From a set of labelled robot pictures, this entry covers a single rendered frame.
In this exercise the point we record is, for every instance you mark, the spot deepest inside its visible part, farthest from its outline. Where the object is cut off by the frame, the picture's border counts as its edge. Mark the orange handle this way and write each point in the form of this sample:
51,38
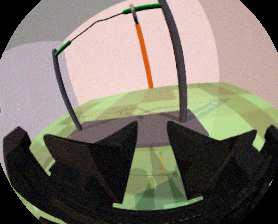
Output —
141,42

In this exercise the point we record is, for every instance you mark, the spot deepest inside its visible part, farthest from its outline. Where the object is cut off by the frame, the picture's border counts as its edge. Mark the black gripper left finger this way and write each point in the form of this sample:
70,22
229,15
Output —
109,160

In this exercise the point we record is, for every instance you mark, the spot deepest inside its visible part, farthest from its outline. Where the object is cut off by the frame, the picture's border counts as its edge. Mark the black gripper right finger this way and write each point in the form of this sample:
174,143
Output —
201,158

